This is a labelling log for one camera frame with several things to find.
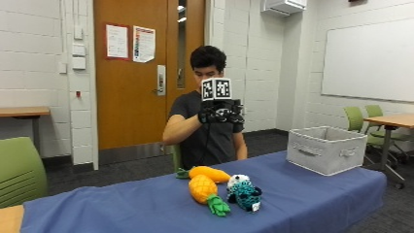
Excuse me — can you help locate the white paper in red frame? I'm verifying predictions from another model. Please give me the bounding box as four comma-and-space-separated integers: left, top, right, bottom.
105, 22, 130, 61

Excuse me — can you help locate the colourful paper poster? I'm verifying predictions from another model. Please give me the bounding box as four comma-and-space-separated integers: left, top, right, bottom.
132, 25, 157, 64

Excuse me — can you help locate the white wall switch box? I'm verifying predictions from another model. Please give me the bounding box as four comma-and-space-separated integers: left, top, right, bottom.
71, 56, 87, 71
71, 43, 87, 57

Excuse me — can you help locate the teal crocheted plush animal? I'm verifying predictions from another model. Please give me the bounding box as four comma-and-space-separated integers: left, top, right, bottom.
225, 174, 264, 214

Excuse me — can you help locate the the person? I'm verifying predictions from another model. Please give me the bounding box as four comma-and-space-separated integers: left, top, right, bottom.
161, 45, 250, 171

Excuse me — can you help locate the wooden side table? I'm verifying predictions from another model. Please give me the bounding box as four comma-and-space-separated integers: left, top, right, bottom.
0, 106, 52, 153

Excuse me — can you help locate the white marker cube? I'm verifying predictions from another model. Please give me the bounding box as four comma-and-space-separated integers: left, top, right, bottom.
200, 77, 233, 102

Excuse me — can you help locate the grey fabric storage bin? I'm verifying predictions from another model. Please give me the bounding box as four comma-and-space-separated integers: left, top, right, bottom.
286, 125, 369, 177

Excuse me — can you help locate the wooden table with metal legs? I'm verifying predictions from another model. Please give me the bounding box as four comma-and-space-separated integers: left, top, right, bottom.
362, 113, 414, 189

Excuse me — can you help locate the metal door handle plate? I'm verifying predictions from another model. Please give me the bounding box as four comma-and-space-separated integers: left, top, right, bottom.
153, 64, 166, 97

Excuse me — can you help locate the wooden door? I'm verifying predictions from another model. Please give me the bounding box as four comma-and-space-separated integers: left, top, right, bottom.
92, 0, 208, 150

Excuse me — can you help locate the blue tablecloth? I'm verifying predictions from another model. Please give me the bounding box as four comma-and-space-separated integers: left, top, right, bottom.
20, 150, 389, 233

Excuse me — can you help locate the white whiteboard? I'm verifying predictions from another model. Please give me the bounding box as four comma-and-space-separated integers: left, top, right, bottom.
321, 17, 414, 103

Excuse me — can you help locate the white wall-mounted unit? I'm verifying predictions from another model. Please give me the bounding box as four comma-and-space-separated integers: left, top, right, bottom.
260, 0, 308, 17

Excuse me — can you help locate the orange plush pineapple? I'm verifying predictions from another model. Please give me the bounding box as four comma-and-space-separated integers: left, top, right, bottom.
188, 174, 232, 217

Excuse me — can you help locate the orange plush carrot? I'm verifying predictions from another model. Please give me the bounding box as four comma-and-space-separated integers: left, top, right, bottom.
174, 165, 232, 183

